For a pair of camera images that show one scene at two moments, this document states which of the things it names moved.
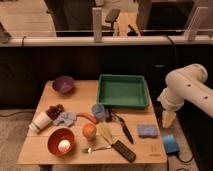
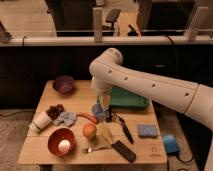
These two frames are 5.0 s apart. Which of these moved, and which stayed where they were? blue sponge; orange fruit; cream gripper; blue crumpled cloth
Moved: cream gripper
Stayed: blue sponge; blue crumpled cloth; orange fruit
